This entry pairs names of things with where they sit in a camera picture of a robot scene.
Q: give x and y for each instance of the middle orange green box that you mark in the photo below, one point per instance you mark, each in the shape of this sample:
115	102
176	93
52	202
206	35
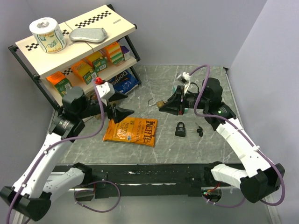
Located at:
84	71

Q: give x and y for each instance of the orange Kettle chips bag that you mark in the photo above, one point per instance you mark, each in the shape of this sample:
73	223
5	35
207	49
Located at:
132	130

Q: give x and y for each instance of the colourful sponge pack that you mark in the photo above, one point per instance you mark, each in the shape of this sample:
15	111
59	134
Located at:
113	53

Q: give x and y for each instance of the purple white small box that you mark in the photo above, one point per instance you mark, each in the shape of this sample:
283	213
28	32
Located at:
126	53

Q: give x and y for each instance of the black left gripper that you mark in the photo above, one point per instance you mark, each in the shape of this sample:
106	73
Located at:
118	114

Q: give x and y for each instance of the green white toothpaste box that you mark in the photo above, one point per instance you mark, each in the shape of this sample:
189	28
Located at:
174	89

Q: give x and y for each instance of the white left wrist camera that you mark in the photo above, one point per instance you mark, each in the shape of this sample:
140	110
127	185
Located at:
104	89

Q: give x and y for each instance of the silver glitter sponge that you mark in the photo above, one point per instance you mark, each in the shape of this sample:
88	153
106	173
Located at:
93	35

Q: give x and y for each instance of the small brass padlock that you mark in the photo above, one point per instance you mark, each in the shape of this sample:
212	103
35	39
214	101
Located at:
157	102

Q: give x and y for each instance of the black Kaijing padlock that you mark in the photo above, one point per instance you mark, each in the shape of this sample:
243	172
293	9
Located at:
180	130

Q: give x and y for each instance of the toilet paper roll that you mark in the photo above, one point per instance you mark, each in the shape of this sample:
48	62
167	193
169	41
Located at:
48	34

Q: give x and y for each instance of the right orange green box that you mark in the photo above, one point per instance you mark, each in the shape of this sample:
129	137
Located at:
97	61

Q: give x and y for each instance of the left orange green box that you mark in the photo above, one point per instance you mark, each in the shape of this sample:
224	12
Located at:
60	82

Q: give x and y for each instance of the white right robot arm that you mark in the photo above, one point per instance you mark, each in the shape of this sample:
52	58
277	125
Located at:
259	177

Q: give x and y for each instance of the orange green box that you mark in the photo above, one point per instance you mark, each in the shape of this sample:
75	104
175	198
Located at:
60	82
84	71
97	61

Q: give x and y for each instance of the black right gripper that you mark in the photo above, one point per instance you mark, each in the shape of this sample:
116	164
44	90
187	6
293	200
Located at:
174	102

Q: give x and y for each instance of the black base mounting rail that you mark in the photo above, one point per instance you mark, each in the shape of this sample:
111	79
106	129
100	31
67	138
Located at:
151	180

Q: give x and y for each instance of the black padlock key bunch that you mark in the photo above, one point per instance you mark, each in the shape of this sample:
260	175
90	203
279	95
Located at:
199	131

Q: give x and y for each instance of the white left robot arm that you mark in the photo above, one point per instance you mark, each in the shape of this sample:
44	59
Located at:
32	195

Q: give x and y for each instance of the beige black shelf rack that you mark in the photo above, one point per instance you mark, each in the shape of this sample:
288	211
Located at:
40	65

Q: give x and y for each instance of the blue Doritos bag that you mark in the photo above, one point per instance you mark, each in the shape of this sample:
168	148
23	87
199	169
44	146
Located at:
124	82

